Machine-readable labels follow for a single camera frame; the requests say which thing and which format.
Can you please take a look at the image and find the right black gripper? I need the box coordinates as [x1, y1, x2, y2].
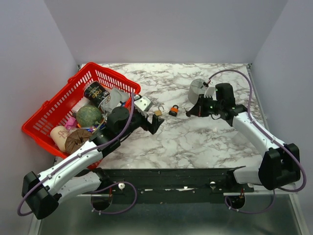
[188, 94, 223, 118]

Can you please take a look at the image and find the brass padlock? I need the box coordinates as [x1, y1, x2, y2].
[154, 106, 164, 117]

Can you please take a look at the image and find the orange black padlock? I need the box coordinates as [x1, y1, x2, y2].
[169, 105, 179, 117]

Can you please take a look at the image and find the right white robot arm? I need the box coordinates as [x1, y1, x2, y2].
[186, 83, 300, 192]

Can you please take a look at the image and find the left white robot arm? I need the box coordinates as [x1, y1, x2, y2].
[22, 106, 164, 219]

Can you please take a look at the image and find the grey cylinder holder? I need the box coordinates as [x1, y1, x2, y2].
[188, 78, 207, 105]

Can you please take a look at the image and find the grey crumpled bag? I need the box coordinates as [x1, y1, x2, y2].
[100, 88, 130, 113]

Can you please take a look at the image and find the black coffee can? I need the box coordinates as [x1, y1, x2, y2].
[83, 81, 110, 108]

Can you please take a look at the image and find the green melon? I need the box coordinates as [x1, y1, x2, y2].
[76, 105, 102, 127]

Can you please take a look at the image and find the brown paper roll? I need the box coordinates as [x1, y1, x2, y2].
[65, 129, 92, 154]

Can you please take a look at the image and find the pink small box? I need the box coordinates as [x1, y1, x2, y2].
[65, 117, 78, 131]

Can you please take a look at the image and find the beige cup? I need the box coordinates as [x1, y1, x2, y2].
[50, 126, 70, 152]

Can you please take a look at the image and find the red plastic shopping basket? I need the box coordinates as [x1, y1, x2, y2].
[22, 62, 141, 159]

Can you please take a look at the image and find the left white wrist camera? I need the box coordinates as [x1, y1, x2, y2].
[134, 95, 154, 118]

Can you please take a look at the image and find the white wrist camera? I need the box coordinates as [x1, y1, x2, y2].
[134, 95, 154, 118]
[203, 82, 216, 98]

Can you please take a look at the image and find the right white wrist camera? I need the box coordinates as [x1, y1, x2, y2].
[203, 82, 216, 98]

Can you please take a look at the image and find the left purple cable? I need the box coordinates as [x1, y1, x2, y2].
[17, 92, 136, 216]

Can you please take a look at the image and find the purple cable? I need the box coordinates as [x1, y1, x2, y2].
[17, 92, 136, 216]
[207, 70, 308, 213]

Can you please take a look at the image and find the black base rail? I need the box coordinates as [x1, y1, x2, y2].
[93, 168, 254, 205]

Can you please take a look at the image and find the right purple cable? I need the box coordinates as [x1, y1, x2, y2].
[207, 70, 308, 213]

